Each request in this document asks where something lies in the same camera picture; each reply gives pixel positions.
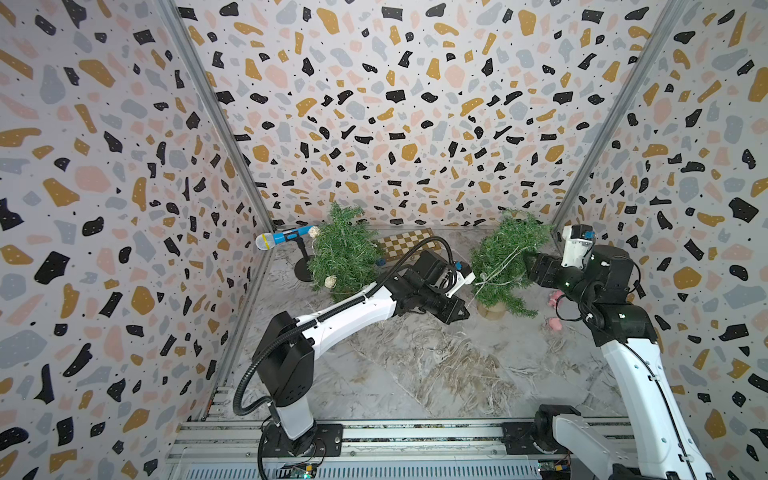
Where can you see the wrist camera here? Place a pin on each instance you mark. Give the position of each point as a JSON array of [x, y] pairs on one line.
[[578, 243], [464, 275]]

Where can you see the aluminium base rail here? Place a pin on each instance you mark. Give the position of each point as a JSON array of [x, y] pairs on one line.
[[375, 449]]

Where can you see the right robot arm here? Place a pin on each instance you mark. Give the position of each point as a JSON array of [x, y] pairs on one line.
[[598, 283]]

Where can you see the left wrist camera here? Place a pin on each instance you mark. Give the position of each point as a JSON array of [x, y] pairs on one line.
[[464, 275]]

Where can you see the green christmas tree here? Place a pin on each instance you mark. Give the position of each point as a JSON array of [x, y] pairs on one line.
[[342, 249], [544, 230]]

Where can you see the blue toy microphone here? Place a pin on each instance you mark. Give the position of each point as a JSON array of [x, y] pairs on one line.
[[268, 241]]

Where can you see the pink pig toy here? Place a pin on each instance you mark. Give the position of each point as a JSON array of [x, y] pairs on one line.
[[554, 297]]

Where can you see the silver star string light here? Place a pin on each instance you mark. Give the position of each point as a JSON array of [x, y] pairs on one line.
[[498, 263]]

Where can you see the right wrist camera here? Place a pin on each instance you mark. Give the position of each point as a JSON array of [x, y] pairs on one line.
[[578, 243]]

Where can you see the wooden chessboard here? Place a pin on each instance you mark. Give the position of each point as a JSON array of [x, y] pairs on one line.
[[396, 246]]

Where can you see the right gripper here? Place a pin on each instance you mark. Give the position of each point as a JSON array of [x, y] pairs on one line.
[[545, 261]]

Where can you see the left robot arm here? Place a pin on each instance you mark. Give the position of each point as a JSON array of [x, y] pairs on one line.
[[281, 372]]

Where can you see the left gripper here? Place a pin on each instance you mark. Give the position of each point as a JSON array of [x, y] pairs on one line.
[[453, 314]]

